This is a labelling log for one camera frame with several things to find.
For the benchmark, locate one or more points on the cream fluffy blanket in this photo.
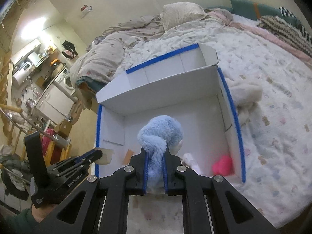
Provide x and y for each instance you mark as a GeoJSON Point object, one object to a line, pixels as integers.
{"type": "Point", "coordinates": [245, 94]}

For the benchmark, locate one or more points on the white washing machine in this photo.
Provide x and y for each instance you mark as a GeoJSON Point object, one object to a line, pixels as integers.
{"type": "Point", "coordinates": [63, 82]}

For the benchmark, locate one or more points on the white cabinet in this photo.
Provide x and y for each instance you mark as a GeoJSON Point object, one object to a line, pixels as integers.
{"type": "Point", "coordinates": [55, 104]}

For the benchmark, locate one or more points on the beige crumpled duvet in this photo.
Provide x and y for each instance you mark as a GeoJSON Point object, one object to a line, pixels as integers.
{"type": "Point", "coordinates": [106, 53]}

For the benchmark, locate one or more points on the person left hand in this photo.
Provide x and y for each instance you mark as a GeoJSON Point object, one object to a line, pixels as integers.
{"type": "Point", "coordinates": [40, 213]}

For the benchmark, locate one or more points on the cardboard box on floor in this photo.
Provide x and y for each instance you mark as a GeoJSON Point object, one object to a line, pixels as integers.
{"type": "Point", "coordinates": [63, 129]}

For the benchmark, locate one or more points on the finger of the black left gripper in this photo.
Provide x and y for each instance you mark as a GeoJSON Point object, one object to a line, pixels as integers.
{"type": "Point", "coordinates": [73, 163]}

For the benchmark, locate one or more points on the orange sponge piece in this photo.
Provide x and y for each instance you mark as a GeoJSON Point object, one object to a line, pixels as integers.
{"type": "Point", "coordinates": [127, 157]}

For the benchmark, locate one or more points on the light blue fluffy scrunchie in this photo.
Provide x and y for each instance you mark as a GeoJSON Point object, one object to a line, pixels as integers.
{"type": "Point", "coordinates": [160, 134]}

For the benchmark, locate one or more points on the wall hook with items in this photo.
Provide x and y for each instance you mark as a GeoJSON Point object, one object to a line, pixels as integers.
{"type": "Point", "coordinates": [85, 10]}

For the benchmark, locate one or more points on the pink rubber duck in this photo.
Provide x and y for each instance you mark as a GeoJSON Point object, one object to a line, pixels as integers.
{"type": "Point", "coordinates": [223, 167]}

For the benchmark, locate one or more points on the green headboard cushion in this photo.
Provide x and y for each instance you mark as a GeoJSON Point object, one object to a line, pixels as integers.
{"type": "Point", "coordinates": [254, 11]}

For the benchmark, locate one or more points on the striped knitted blanket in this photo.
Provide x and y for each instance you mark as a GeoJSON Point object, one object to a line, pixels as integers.
{"type": "Point", "coordinates": [297, 37]}

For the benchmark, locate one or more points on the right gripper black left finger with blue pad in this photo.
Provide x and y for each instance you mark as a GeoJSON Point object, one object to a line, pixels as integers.
{"type": "Point", "coordinates": [100, 206]}

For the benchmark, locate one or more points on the wooden stool red bag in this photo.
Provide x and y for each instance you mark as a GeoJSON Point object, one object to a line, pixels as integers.
{"type": "Point", "coordinates": [52, 153]}

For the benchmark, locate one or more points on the beige pillow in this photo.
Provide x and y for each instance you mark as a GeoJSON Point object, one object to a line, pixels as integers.
{"type": "Point", "coordinates": [180, 12]}

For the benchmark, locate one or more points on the pink sheet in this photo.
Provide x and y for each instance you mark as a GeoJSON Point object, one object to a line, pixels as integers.
{"type": "Point", "coordinates": [226, 17]}

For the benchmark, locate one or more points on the white fluffy pompom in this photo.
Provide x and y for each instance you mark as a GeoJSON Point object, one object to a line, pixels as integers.
{"type": "Point", "coordinates": [190, 162]}

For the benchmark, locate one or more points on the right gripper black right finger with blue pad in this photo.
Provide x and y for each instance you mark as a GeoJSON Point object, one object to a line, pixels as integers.
{"type": "Point", "coordinates": [211, 204]}

